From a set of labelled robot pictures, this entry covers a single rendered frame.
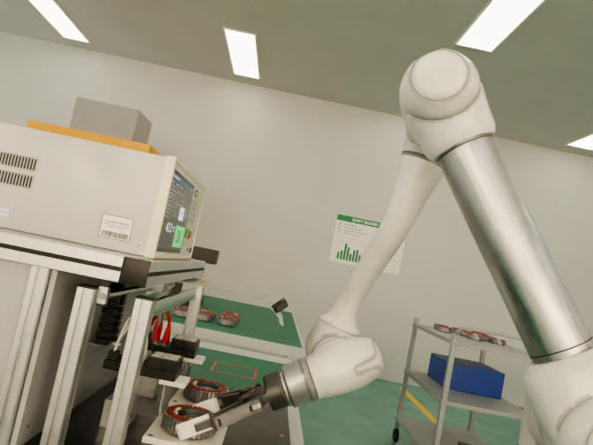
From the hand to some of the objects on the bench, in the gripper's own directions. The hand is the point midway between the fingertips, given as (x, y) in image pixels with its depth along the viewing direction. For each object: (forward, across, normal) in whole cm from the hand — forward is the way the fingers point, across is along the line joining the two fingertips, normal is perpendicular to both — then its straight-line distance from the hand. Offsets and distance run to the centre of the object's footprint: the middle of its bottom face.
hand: (191, 419), depth 106 cm
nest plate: (+2, +24, -3) cm, 24 cm away
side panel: (+38, -20, +15) cm, 46 cm away
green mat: (+22, +77, +6) cm, 80 cm away
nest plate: (+2, 0, -3) cm, 3 cm away
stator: (+1, 0, -2) cm, 2 cm away
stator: (+1, +24, -2) cm, 24 cm away
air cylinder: (+14, +24, +4) cm, 28 cm away
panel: (+24, +12, +10) cm, 28 cm away
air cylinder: (+14, 0, +4) cm, 15 cm away
